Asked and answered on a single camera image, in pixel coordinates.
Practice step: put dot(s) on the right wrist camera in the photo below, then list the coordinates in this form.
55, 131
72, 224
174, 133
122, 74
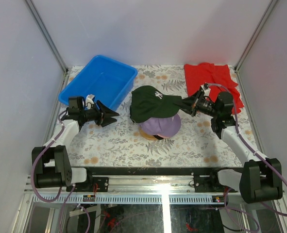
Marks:
205, 89

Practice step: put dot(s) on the blue plastic bin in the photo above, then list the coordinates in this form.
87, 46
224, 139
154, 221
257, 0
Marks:
108, 80

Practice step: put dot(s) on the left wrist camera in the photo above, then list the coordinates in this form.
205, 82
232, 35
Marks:
90, 99

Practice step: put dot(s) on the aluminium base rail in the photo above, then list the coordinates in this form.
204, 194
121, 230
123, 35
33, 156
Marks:
137, 184

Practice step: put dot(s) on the pink cap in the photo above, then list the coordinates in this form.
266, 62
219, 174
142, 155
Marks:
166, 136

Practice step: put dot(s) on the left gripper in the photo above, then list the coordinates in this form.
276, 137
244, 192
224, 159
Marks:
108, 113

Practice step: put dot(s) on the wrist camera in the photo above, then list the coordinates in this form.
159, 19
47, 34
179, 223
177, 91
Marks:
90, 99
205, 89

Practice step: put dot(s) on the right frame post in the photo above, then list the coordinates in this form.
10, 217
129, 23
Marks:
265, 17

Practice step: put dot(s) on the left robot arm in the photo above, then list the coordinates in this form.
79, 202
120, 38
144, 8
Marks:
51, 166

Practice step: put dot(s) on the black baseball cap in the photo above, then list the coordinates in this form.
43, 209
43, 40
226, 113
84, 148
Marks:
160, 137

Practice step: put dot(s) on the left frame post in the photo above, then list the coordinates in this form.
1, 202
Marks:
45, 33

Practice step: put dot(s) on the dark green cap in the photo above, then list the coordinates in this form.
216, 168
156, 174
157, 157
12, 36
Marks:
148, 102

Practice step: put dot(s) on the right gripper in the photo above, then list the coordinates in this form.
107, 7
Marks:
191, 104

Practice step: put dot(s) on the purple cap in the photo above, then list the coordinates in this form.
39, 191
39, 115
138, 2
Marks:
164, 126

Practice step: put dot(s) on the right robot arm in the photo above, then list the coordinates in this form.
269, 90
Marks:
258, 181

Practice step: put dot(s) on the slotted cable duct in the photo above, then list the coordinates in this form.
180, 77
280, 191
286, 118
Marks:
140, 199

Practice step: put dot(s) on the wooden hat stand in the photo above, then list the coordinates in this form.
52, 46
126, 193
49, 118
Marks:
146, 136

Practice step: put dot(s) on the frame post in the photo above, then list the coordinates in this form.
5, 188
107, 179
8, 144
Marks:
265, 17
45, 33

